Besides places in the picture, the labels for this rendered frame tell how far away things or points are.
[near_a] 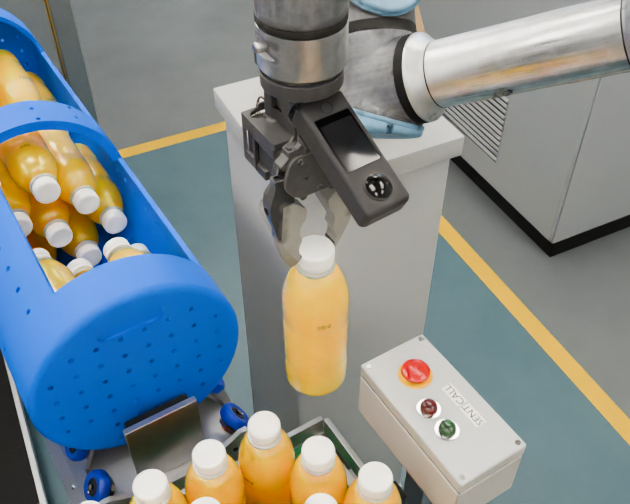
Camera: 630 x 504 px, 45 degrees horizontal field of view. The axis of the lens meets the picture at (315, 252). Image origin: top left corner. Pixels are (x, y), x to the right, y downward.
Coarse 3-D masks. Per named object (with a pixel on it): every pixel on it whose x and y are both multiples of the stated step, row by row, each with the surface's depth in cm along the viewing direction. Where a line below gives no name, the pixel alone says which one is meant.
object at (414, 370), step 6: (408, 360) 97; (414, 360) 97; (420, 360) 97; (402, 366) 96; (408, 366) 96; (414, 366) 96; (420, 366) 96; (426, 366) 96; (402, 372) 96; (408, 372) 95; (414, 372) 95; (420, 372) 95; (426, 372) 95; (408, 378) 95; (414, 378) 95; (420, 378) 95; (426, 378) 95
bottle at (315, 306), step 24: (336, 264) 79; (288, 288) 78; (312, 288) 77; (336, 288) 77; (288, 312) 79; (312, 312) 78; (336, 312) 79; (288, 336) 82; (312, 336) 80; (336, 336) 81; (288, 360) 86; (312, 360) 83; (336, 360) 84; (312, 384) 86; (336, 384) 87
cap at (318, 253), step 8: (304, 240) 77; (312, 240) 77; (320, 240) 77; (328, 240) 77; (304, 248) 76; (312, 248) 76; (320, 248) 76; (328, 248) 76; (304, 256) 75; (312, 256) 75; (320, 256) 75; (328, 256) 75; (304, 264) 75; (312, 264) 75; (320, 264) 75; (328, 264) 76; (312, 272) 76; (320, 272) 76
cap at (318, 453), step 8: (312, 440) 89; (320, 440) 89; (328, 440) 89; (304, 448) 88; (312, 448) 88; (320, 448) 88; (328, 448) 88; (304, 456) 88; (312, 456) 88; (320, 456) 88; (328, 456) 88; (304, 464) 89; (312, 464) 87; (320, 464) 87; (328, 464) 88
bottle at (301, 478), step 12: (300, 456) 91; (336, 456) 92; (300, 468) 90; (336, 468) 90; (300, 480) 90; (312, 480) 89; (324, 480) 89; (336, 480) 90; (300, 492) 90; (312, 492) 89; (324, 492) 89; (336, 492) 90
